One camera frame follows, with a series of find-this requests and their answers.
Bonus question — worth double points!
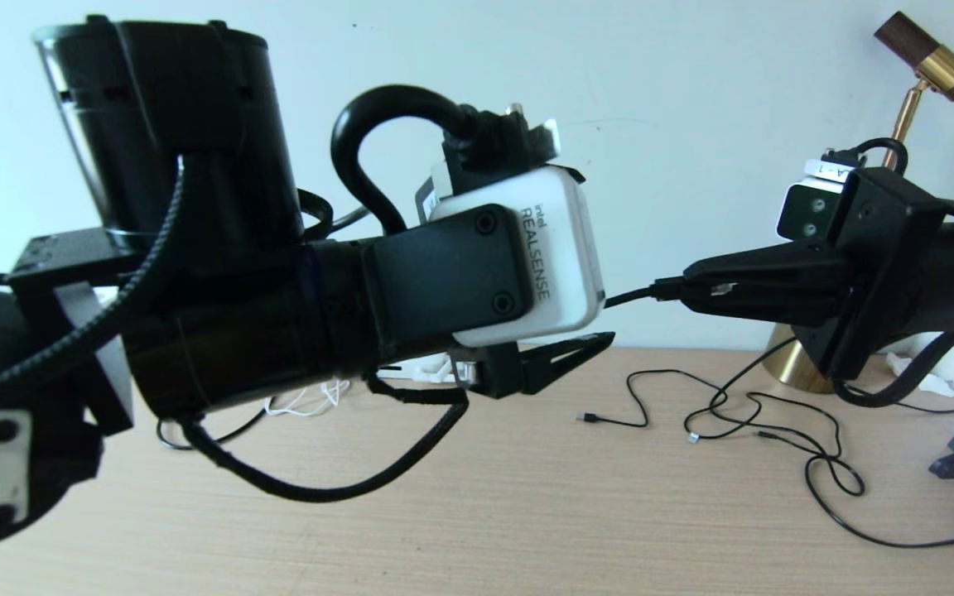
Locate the long black table cable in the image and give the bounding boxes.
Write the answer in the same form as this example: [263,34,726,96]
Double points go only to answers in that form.
[604,276,735,309]

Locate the thin white adapter cable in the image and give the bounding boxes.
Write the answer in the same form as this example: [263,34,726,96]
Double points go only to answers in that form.
[266,379,351,417]

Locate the white power adapter plug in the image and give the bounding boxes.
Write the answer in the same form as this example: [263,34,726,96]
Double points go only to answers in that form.
[427,164,607,348]

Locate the crumpled white tissue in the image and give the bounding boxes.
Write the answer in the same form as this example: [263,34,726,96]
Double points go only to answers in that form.
[884,351,954,399]

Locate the brass desk lamp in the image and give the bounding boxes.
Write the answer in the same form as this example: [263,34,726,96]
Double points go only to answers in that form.
[763,12,954,395]

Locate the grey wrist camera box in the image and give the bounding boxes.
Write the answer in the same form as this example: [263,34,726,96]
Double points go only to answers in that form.
[778,157,855,243]

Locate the black three-head charging cable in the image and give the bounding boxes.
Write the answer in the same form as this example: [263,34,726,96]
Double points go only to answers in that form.
[575,368,844,461]

